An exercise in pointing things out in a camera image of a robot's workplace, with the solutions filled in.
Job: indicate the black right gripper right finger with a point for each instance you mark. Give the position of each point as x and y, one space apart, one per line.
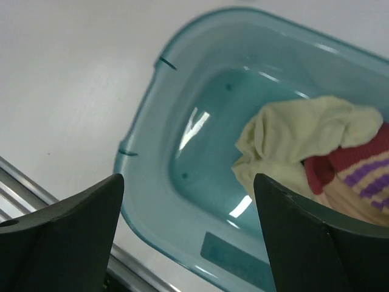
314 248

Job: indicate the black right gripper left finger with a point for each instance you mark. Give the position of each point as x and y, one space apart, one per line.
64 246

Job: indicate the cream sock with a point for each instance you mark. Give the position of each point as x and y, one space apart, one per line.
283 134

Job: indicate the striped pink purple sock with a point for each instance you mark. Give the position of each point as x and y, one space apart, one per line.
353 181

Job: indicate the teal plastic basin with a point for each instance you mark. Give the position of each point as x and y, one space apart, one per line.
181 196

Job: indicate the aluminium rail base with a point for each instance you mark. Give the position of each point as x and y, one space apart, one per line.
20 196

